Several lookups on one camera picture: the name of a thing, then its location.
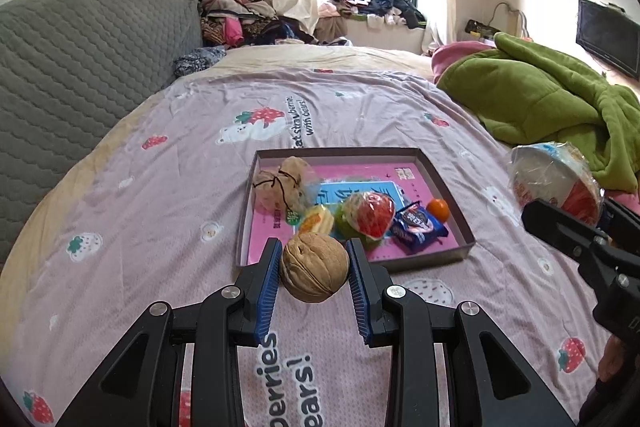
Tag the brown walnut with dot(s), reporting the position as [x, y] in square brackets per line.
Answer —
[315, 267]

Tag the small black box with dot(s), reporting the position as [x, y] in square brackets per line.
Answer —
[477, 28]

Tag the green fleece blanket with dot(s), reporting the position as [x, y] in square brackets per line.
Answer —
[540, 97]

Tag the pink cloth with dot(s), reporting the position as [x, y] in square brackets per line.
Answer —
[627, 199]

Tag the yellow cracker packet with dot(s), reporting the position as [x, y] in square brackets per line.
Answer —
[317, 222]

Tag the person's right hand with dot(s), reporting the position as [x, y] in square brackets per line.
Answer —
[612, 359]

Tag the dark blue floral cloth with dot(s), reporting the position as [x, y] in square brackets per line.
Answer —
[197, 59]

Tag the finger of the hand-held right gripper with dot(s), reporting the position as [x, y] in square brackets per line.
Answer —
[550, 224]
[622, 219]

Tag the red snack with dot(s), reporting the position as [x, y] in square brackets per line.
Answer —
[545, 177]
[375, 214]

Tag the pink strawberry print blanket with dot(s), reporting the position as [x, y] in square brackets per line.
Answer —
[175, 187]

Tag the pile of mixed clothes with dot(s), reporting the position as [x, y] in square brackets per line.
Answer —
[240, 17]

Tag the pink pillow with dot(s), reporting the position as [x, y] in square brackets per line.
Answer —
[450, 57]

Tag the grey quilted headboard cover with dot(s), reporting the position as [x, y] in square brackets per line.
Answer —
[75, 72]

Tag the pink book with blue label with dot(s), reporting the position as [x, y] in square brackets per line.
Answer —
[385, 174]

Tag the shallow grey cardboard box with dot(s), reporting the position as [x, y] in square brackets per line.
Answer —
[425, 259]

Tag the small orange tangerine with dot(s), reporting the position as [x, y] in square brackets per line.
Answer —
[439, 209]

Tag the black flat television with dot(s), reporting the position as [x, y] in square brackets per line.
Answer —
[607, 34]

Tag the green fuzzy hair scrunchie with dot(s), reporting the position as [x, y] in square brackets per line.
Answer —
[342, 222]

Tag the blue cookie packet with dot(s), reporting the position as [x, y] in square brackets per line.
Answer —
[417, 227]

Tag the person's right forearm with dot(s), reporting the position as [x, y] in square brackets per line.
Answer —
[600, 407]

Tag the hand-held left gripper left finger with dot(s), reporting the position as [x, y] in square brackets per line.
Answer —
[267, 292]

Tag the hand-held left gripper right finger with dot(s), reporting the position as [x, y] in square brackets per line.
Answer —
[357, 292]

